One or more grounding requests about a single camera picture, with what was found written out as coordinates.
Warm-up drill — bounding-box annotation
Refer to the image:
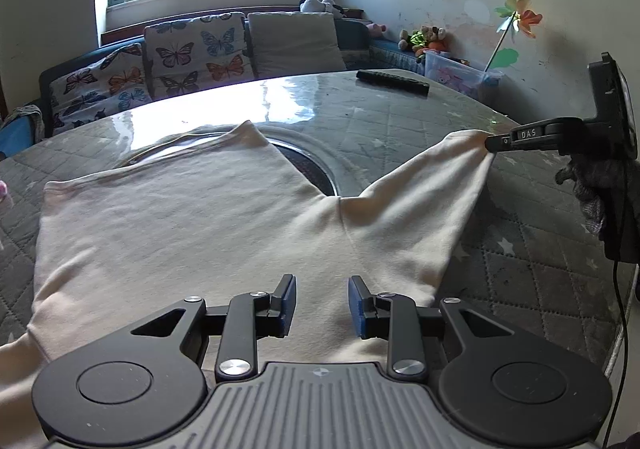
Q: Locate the dark blue sofa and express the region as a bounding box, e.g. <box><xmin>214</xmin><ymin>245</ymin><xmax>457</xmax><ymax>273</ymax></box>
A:
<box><xmin>39</xmin><ymin>9</ymin><xmax>426</xmax><ymax>140</ymax></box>

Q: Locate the grey garment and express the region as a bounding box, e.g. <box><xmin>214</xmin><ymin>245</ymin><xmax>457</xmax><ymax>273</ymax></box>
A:
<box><xmin>5</xmin><ymin>105</ymin><xmax>43</xmax><ymax>130</ymax></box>

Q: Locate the tall butterfly print cushion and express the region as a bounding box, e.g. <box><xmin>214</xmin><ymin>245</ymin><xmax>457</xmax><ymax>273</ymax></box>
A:
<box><xmin>144</xmin><ymin>12</ymin><xmax>256</xmax><ymax>100</ymax></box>

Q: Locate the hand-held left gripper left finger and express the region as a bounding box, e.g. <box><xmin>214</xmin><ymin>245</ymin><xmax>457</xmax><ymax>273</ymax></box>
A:
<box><xmin>130</xmin><ymin>274</ymin><xmax>297</xmax><ymax>382</ymax></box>

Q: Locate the brown plush toy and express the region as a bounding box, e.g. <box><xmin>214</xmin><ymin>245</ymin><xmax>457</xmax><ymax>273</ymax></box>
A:
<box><xmin>420</xmin><ymin>25</ymin><xmax>448</xmax><ymax>52</ymax></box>

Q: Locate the clear plastic storage box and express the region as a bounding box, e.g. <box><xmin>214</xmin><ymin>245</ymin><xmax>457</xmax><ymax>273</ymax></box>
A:
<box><xmin>424</xmin><ymin>51</ymin><xmax>503</xmax><ymax>102</ymax></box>

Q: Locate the black remote control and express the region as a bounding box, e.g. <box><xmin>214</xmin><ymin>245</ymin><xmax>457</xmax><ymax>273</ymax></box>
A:
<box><xmin>356</xmin><ymin>69</ymin><xmax>431</xmax><ymax>97</ymax></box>

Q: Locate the black cable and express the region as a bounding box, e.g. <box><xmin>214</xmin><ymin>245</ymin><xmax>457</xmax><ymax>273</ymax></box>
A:
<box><xmin>602</xmin><ymin>256</ymin><xmax>626</xmax><ymax>449</ymax></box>

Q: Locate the blue cloth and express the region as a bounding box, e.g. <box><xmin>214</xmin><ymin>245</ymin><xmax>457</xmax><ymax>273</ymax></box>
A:
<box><xmin>0</xmin><ymin>116</ymin><xmax>43</xmax><ymax>158</ymax></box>

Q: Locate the colourful pinwheel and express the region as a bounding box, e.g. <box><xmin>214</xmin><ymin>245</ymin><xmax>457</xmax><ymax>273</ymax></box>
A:
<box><xmin>484</xmin><ymin>0</ymin><xmax>543</xmax><ymax>72</ymax></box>

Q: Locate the plain beige cushion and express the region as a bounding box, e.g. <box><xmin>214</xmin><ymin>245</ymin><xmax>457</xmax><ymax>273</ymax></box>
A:
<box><xmin>247</xmin><ymin>11</ymin><xmax>347</xmax><ymax>78</ymax></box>

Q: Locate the wide butterfly print cushion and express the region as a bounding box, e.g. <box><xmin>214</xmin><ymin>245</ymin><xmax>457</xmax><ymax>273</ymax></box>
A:
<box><xmin>49</xmin><ymin>43</ymin><xmax>153</xmax><ymax>130</ymax></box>

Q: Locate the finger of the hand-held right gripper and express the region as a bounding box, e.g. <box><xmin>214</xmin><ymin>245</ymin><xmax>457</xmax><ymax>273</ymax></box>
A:
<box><xmin>484</xmin><ymin>116</ymin><xmax>596</xmax><ymax>156</ymax></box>

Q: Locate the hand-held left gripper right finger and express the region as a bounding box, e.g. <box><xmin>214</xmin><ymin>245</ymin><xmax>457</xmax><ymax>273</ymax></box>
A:
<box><xmin>348</xmin><ymin>275</ymin><xmax>516</xmax><ymax>382</ymax></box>

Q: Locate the cream long-sleeved shirt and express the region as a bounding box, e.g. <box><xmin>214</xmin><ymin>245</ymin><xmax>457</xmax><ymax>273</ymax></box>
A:
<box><xmin>0</xmin><ymin>120</ymin><xmax>496</xmax><ymax>449</ymax></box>

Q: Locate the person's right hand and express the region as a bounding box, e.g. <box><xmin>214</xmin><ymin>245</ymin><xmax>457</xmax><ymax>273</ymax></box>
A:
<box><xmin>555</xmin><ymin>153</ymin><xmax>626</xmax><ymax>236</ymax></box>

